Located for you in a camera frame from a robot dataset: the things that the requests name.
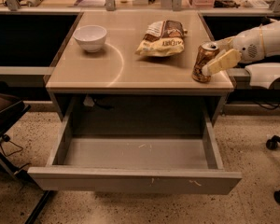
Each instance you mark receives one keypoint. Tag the dark clutter on shelf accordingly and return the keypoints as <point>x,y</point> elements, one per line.
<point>241,3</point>

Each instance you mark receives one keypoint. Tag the white tag under desk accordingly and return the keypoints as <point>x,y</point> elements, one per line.
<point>88,101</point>

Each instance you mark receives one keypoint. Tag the white ceramic bowl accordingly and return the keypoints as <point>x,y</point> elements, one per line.
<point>90,38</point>

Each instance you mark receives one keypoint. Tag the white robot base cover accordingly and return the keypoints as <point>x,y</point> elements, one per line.
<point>263,74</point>

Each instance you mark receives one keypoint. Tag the yellow brown chip bag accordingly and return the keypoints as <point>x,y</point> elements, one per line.
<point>162,39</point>

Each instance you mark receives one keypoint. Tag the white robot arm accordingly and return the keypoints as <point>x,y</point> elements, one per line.
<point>270,39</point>

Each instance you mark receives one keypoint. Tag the dark office chair left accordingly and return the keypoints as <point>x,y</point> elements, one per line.
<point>12,108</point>

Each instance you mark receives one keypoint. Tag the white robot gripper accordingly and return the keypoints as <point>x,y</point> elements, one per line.
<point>247,48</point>

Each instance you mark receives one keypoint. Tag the grey cabinet with beige top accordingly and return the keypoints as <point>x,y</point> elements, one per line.
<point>116,68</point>

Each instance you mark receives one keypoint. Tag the orange soda can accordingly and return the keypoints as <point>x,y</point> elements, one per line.
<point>206,52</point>

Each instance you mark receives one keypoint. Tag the open grey top drawer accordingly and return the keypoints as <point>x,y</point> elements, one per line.
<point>137,144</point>

